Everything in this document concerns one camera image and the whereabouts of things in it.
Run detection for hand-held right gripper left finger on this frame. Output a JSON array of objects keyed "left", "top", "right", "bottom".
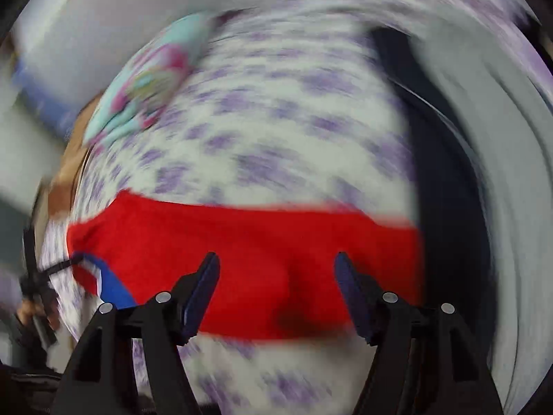
[{"left": 52, "top": 252, "right": 221, "bottom": 415}]

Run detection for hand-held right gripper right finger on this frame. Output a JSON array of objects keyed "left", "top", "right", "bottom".
[{"left": 334, "top": 251, "right": 504, "bottom": 415}]

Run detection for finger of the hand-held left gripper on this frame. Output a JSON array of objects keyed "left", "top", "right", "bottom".
[{"left": 41, "top": 254, "right": 85, "bottom": 277}]

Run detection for red pants with blue stripes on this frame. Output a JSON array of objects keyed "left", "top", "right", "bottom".
[{"left": 67, "top": 190, "right": 426, "bottom": 340}]

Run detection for person's left hand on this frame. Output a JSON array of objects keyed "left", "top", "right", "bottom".
[{"left": 15, "top": 298, "right": 61, "bottom": 333}]

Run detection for brown orange pillow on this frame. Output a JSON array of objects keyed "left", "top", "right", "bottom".
[{"left": 45, "top": 99, "right": 102, "bottom": 219}]

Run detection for dark navy garment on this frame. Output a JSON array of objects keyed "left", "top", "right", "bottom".
[{"left": 369, "top": 26, "right": 491, "bottom": 312}]

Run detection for purple floral bed sheet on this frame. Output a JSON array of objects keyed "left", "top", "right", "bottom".
[{"left": 37, "top": 0, "right": 545, "bottom": 415}]

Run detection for blue printed cloth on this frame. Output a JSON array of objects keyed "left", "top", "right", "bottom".
[{"left": 11, "top": 47, "right": 76, "bottom": 139}]

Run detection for grey fleece garment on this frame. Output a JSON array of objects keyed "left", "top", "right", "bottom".
[{"left": 415, "top": 17, "right": 553, "bottom": 415}]

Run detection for folded teal pink floral quilt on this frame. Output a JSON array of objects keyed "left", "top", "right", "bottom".
[{"left": 82, "top": 12, "right": 214, "bottom": 145}]

